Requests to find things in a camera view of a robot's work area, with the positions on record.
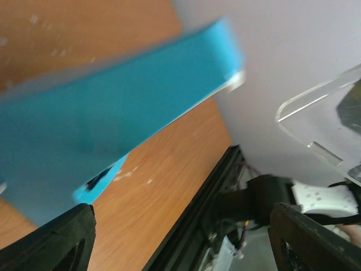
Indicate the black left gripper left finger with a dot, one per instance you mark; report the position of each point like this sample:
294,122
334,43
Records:
64,243

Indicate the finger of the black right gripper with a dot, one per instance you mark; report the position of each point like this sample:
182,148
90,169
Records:
348,109

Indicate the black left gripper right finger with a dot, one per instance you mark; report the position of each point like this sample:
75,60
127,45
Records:
300,243

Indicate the clear plastic metronome cover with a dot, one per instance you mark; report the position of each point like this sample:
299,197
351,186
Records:
311,119

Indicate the blue metronome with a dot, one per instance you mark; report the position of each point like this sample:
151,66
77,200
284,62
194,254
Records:
65,136

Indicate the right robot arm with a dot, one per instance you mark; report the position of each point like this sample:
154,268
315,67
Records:
336,203

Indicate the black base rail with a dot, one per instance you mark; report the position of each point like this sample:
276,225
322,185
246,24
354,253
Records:
186,243

